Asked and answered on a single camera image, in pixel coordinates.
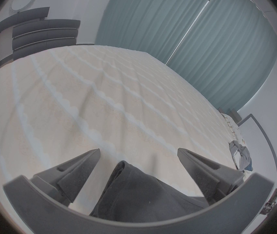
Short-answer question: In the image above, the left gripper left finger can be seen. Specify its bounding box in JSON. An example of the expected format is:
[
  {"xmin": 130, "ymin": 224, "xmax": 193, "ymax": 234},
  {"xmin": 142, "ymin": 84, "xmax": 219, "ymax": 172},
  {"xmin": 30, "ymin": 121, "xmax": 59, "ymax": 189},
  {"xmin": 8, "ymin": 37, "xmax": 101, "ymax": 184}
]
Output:
[{"xmin": 32, "ymin": 148, "xmax": 100, "ymax": 203}]

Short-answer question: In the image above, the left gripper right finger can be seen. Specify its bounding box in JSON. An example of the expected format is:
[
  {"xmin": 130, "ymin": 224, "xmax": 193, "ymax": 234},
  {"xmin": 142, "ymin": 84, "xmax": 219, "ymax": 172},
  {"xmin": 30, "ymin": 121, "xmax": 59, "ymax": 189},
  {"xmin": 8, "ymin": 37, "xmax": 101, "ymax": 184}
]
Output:
[{"xmin": 177, "ymin": 148, "xmax": 245, "ymax": 206}]

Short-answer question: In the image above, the black T-shirt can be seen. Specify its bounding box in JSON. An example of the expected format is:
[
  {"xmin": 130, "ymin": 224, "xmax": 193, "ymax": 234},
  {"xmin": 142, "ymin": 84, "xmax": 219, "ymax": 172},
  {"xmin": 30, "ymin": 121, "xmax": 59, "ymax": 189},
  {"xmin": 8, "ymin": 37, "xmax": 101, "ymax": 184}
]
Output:
[{"xmin": 89, "ymin": 160, "xmax": 209, "ymax": 222}]

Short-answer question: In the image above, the pile of clothes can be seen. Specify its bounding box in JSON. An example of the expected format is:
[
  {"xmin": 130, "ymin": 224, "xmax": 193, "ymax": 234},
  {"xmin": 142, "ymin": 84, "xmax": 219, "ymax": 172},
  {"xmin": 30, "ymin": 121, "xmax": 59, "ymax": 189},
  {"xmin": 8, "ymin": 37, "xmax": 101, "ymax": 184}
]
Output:
[{"xmin": 228, "ymin": 140, "xmax": 253, "ymax": 171}]

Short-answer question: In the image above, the bed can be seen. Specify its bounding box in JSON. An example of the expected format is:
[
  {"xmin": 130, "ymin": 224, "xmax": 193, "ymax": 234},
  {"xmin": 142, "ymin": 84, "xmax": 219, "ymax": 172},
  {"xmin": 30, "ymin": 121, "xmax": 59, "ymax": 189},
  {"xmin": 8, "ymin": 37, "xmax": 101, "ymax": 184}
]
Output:
[{"xmin": 0, "ymin": 45, "xmax": 277, "ymax": 204}]

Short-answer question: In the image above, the white printed pillow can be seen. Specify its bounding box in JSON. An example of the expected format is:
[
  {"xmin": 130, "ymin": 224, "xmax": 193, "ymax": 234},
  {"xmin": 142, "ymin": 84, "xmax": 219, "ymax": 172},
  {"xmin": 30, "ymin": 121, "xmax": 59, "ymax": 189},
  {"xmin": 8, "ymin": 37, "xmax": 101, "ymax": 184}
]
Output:
[{"xmin": 222, "ymin": 113, "xmax": 245, "ymax": 143}]

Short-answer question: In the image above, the grey bedside table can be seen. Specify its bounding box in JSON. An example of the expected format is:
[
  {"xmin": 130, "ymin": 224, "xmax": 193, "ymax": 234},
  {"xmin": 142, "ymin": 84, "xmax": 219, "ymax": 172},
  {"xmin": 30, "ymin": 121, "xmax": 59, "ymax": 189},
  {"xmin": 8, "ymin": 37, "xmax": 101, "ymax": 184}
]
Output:
[{"xmin": 218, "ymin": 107, "xmax": 241, "ymax": 121}]

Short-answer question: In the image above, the blue-green curtain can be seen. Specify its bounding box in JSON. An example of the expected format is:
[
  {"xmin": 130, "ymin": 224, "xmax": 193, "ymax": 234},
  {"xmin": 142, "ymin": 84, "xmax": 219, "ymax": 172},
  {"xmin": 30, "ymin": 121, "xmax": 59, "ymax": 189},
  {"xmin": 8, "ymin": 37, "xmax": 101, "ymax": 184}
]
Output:
[
  {"xmin": 166, "ymin": 0, "xmax": 277, "ymax": 111},
  {"xmin": 95, "ymin": 0, "xmax": 221, "ymax": 64}
]

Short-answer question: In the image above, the black chest of drawers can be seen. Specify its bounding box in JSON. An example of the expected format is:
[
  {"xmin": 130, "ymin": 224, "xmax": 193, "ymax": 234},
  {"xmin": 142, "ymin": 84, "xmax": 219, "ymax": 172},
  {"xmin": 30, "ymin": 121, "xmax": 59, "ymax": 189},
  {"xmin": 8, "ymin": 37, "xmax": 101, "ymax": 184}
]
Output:
[{"xmin": 0, "ymin": 7, "xmax": 81, "ymax": 73}]

